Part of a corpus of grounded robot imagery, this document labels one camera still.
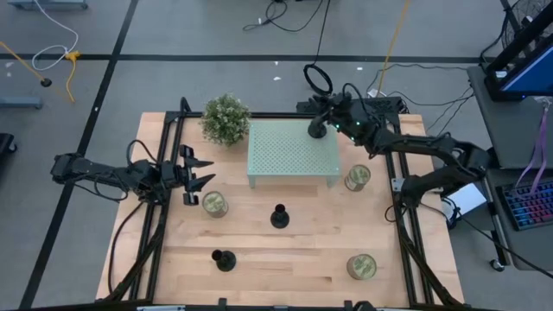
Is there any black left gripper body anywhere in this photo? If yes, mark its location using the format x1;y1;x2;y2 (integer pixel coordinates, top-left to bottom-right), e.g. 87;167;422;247
159;144;200;206

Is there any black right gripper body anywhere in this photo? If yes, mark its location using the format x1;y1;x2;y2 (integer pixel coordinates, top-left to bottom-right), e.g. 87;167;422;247
323;92;356;129

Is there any black candle stick holder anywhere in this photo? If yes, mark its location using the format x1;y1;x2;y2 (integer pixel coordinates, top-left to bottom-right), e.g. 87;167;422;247
307;115;328;140
270;203;291;230
211;249;238;273

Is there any artificial potted green plant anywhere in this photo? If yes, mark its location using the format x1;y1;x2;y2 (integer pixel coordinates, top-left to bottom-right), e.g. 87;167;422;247
199;92;252;148

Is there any green perforated metal shelf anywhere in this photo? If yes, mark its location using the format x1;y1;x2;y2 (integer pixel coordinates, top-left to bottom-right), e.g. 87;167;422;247
246;119;342;190

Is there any white box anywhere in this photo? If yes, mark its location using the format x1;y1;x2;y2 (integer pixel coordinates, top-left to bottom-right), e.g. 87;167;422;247
440;181;488;217

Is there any grey table foot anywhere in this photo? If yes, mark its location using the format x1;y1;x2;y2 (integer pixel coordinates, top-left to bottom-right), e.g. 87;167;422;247
0;95;44;110
7;0;90;11

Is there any grey desk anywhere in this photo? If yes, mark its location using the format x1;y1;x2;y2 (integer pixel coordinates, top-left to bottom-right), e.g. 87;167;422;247
466;64;553;272

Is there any yellow rod with black foot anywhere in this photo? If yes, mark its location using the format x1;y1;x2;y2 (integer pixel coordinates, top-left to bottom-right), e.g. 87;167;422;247
0;41;54;88

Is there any computer monitor with black stand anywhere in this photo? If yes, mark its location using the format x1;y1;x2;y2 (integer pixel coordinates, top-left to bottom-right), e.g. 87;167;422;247
483;3;553;103

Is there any black floor fan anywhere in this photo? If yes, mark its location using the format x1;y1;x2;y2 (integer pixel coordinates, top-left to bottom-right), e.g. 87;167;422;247
500;0;553;49

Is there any backlit rainbow keyboard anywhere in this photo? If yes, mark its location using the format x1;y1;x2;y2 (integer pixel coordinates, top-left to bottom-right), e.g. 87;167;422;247
495;179;553;232

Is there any black coiled hanging cable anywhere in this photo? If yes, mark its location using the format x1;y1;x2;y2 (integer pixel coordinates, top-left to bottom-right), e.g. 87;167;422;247
302;0;334;97

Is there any black aluminium table frame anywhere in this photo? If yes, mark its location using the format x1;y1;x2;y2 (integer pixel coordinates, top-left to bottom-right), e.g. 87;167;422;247
102;97;467;310

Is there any yellow hanging cable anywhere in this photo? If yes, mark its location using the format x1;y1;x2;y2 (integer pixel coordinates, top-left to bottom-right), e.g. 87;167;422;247
374;0;411;98

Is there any black floor cable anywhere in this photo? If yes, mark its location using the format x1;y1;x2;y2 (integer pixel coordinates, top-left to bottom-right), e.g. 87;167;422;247
241;0;325;34

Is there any black cable bundle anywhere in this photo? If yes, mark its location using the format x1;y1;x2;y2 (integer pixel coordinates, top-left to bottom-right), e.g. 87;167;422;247
365;62;476;136

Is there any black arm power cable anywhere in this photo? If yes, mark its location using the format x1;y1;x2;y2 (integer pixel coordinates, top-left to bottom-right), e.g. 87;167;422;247
106;199;147;295

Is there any yellow floor cable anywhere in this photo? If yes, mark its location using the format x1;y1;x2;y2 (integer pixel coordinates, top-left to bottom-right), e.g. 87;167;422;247
63;50;82;104

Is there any white floor cable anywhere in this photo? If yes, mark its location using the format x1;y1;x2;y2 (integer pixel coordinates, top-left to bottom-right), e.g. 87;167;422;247
30;0;80;73

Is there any purple lanyard ribbon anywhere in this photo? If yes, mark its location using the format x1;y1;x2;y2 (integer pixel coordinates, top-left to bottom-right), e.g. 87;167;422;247
514;97;553;195

